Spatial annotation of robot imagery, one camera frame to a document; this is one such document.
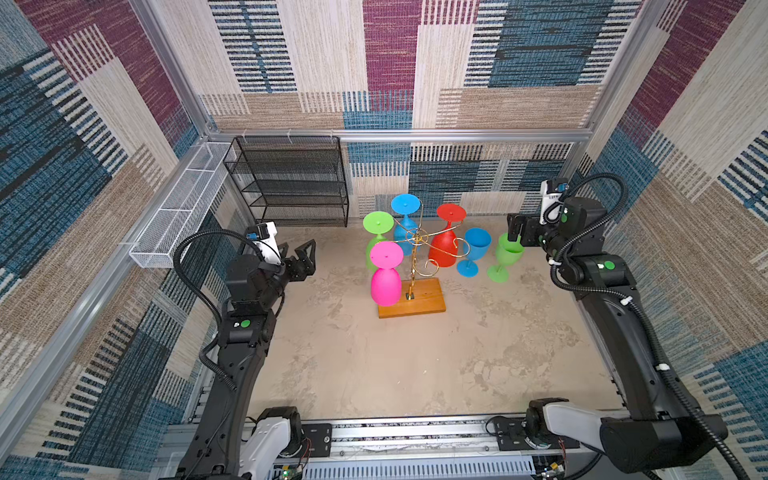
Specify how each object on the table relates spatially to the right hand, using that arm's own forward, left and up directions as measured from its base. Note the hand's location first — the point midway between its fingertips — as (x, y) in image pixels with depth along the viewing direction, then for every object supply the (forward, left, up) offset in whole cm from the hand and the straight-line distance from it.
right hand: (529, 219), depth 72 cm
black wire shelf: (+40, +68, -17) cm, 81 cm away
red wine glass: (+3, +18, -12) cm, 22 cm away
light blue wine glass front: (+11, +5, -20) cm, 24 cm away
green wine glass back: (+2, +35, -1) cm, 35 cm away
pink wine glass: (-10, +34, -9) cm, 37 cm away
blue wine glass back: (+6, +28, -10) cm, 31 cm away
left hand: (-2, +54, -1) cm, 54 cm away
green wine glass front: (+6, -3, -20) cm, 21 cm away
